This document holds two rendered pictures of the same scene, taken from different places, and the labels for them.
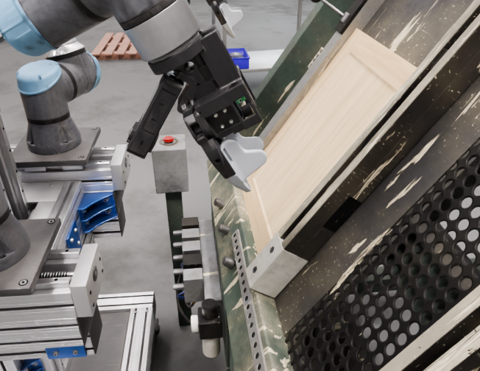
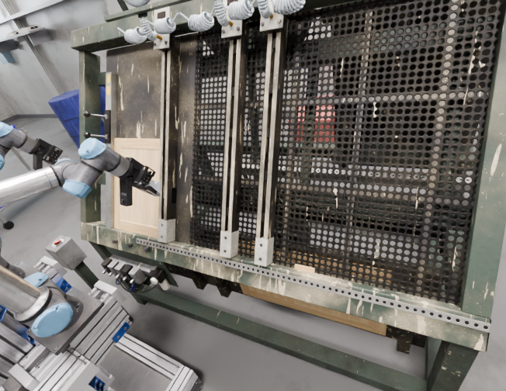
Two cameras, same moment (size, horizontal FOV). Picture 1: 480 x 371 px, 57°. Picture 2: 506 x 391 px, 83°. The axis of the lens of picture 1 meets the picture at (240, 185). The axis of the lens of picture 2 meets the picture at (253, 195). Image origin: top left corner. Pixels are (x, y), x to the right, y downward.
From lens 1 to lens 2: 77 cm
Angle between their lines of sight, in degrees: 40
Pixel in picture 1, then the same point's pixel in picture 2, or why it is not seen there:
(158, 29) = (123, 164)
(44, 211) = not seen: hidden behind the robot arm
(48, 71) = not seen: outside the picture
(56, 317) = (113, 313)
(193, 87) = (134, 174)
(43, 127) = not seen: hidden behind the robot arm
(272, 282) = (171, 234)
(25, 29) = (85, 188)
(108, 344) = (109, 357)
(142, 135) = (129, 198)
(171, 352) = (138, 335)
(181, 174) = (78, 251)
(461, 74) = (174, 133)
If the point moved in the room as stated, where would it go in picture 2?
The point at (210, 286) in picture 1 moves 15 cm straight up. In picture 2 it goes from (144, 268) to (133, 250)
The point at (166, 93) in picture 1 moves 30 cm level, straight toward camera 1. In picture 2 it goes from (129, 181) to (195, 186)
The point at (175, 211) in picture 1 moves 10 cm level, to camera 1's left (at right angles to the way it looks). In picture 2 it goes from (86, 271) to (73, 284)
